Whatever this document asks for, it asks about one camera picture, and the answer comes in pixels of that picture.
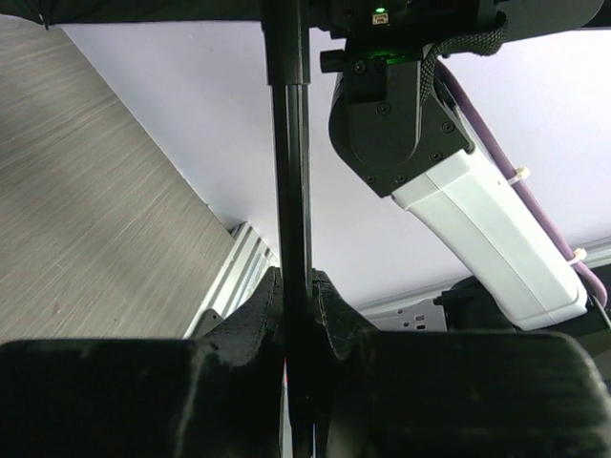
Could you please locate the lavender folding umbrella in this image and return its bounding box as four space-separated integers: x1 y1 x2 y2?
1 1 327 457

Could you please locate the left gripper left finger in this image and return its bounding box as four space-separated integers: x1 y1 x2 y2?
1 268 284 457

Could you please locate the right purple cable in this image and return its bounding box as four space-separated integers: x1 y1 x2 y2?
436 61 611 306

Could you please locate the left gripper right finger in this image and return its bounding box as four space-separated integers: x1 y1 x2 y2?
315 272 610 457

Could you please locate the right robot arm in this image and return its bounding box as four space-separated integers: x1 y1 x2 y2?
316 1 610 331

